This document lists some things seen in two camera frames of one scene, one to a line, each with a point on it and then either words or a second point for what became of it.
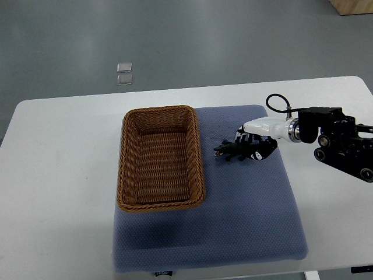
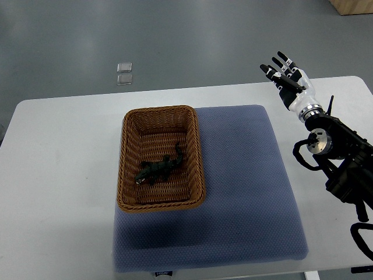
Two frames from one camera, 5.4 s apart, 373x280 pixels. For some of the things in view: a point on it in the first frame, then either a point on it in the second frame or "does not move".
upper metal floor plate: [124, 67] does not move
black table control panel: [361, 269] does not move
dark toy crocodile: [231, 150] -> [158, 170]
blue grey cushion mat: [248, 215] does not move
